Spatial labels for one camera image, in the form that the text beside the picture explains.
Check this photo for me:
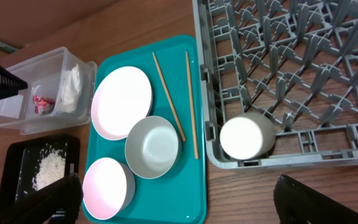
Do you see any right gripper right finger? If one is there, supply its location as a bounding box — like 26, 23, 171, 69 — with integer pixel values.
273, 175, 358, 224

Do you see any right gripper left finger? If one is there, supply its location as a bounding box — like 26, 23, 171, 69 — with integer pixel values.
0, 173, 83, 224

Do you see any white rice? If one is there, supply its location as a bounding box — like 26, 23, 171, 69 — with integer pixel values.
15, 146, 67, 203

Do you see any red sauce packet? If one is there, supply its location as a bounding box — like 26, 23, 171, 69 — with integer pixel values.
32, 95, 55, 114

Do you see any small white cup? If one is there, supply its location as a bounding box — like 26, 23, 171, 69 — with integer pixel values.
219, 112, 275, 160

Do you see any white napkin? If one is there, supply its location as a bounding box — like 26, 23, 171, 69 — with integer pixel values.
60, 64, 83, 113

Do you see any grey bowl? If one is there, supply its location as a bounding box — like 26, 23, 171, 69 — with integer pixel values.
124, 116, 182, 179

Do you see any large white plate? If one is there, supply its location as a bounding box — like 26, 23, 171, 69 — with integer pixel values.
91, 66, 153, 141

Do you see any wooden chopstick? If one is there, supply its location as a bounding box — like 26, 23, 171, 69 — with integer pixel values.
185, 51, 199, 159
152, 52, 186, 141

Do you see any black tray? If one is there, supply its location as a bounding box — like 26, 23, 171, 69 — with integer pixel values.
0, 134, 80, 210

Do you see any clear plastic bin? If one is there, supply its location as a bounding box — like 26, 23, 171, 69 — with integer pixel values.
0, 47, 98, 135

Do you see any grey dish rack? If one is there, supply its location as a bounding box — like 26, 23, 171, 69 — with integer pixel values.
193, 1, 358, 169

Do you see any teal serving tray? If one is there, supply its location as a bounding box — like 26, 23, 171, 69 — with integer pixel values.
95, 35, 208, 223

